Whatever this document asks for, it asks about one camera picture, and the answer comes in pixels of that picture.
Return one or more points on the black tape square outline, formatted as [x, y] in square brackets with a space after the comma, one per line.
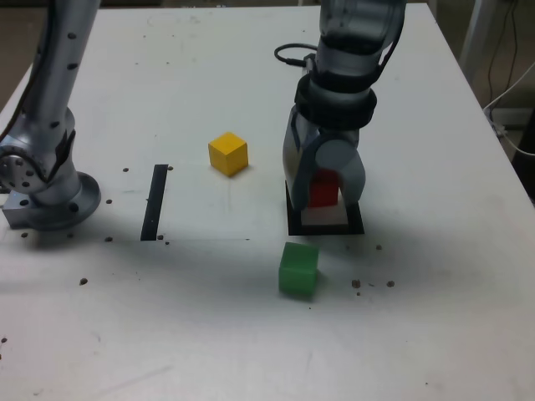
[326, 230]

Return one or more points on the red cube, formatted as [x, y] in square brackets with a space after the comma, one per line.
[324, 192]

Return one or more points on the yellow cube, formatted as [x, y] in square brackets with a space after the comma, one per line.
[227, 154]

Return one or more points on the black tape strip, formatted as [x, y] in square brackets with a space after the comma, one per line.
[154, 204]

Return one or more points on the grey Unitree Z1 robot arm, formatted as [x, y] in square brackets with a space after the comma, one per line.
[54, 83]

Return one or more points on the green cube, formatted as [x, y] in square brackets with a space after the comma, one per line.
[297, 271]

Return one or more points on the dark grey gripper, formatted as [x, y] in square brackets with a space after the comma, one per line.
[338, 134]

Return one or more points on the white furniture leg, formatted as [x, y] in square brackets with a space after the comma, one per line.
[474, 37]

